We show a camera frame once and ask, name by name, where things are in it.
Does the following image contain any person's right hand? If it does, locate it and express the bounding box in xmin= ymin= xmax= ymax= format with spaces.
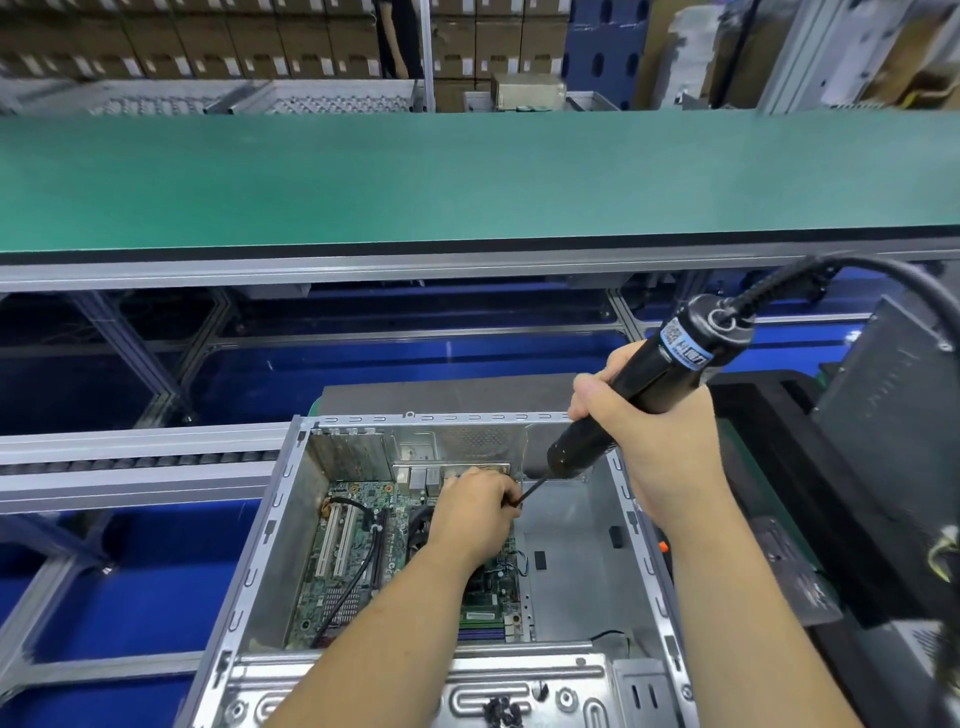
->
xmin=567 ymin=340 xmax=734 ymax=534

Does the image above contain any person's left hand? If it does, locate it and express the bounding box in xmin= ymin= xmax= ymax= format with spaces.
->
xmin=420 ymin=465 xmax=524 ymax=579

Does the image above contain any grey metal computer case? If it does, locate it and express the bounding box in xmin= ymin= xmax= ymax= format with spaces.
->
xmin=172 ymin=375 xmax=699 ymax=728

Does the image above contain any green motherboard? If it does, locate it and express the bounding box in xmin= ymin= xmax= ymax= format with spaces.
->
xmin=285 ymin=472 xmax=534 ymax=650

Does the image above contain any person's right forearm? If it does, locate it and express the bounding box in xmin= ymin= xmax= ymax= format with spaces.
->
xmin=660 ymin=510 xmax=864 ymax=728

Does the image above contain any person's left forearm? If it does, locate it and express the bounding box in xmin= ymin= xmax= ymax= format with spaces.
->
xmin=267 ymin=558 xmax=497 ymax=728

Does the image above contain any clear plastic screw tray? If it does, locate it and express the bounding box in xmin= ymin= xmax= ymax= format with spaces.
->
xmin=750 ymin=517 xmax=845 ymax=629

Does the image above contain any green conveyor belt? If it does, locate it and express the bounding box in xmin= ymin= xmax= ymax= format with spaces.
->
xmin=0 ymin=108 xmax=960 ymax=260

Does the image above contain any stack of cardboard boxes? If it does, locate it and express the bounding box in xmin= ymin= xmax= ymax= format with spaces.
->
xmin=0 ymin=0 xmax=572 ymax=84

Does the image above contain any grey flat metal rail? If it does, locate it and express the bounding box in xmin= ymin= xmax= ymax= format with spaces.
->
xmin=0 ymin=421 xmax=302 ymax=515

